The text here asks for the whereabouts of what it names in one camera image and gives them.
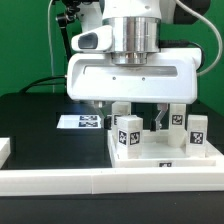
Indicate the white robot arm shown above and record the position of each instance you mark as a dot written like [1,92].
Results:
[125,60]

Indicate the white front fence bar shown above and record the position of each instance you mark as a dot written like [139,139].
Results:
[109,180]

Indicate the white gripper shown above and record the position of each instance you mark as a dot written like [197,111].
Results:
[168,77]

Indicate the white square table top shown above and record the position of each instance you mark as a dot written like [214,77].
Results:
[157,153]

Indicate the white fence bar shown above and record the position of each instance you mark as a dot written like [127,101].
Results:
[109,180]
[216,155]
[4,150]

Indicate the white left fence bar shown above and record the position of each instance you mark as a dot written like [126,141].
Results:
[4,150]

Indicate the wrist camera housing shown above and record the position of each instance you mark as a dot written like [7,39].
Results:
[99,39]

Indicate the white marker base plate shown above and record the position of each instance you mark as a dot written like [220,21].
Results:
[79,122]

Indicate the white right fence bar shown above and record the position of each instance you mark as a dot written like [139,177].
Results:
[216,155]

